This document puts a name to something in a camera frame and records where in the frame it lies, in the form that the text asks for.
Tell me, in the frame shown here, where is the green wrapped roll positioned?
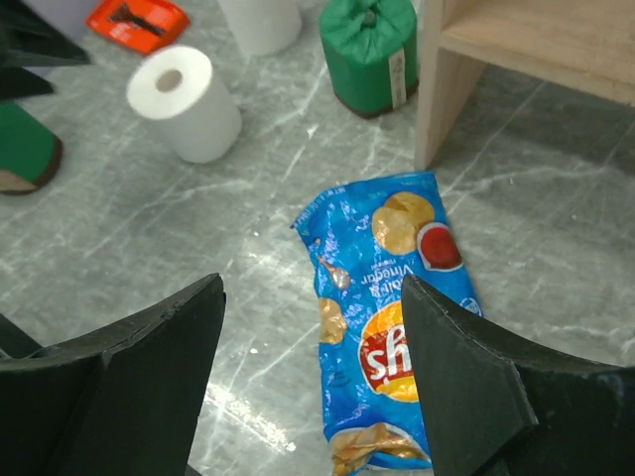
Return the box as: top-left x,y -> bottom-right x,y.
319,0 -> 419,118
1,103 -> 64,195

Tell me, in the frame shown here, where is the white paper towel roll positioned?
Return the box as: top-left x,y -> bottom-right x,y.
126,45 -> 242,164
218,0 -> 303,57

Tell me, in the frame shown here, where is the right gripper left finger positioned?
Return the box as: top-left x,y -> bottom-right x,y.
1,274 -> 226,475

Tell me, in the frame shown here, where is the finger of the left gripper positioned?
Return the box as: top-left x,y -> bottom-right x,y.
1,0 -> 91,99

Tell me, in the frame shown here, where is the wooden two-tier shelf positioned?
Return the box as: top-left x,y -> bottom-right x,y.
414,0 -> 635,171

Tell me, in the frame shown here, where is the blue Lays chips bag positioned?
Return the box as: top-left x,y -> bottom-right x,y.
294,172 -> 480,475

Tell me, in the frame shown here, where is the green wrapped roll left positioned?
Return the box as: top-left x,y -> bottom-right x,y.
1,103 -> 64,195

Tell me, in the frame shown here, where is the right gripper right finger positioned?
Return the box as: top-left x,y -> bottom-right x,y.
402,275 -> 634,475

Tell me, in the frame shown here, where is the green wrapped roll back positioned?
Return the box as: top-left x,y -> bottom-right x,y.
319,0 -> 419,118

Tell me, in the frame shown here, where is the orange razor package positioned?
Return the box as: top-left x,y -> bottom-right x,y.
85,0 -> 191,56

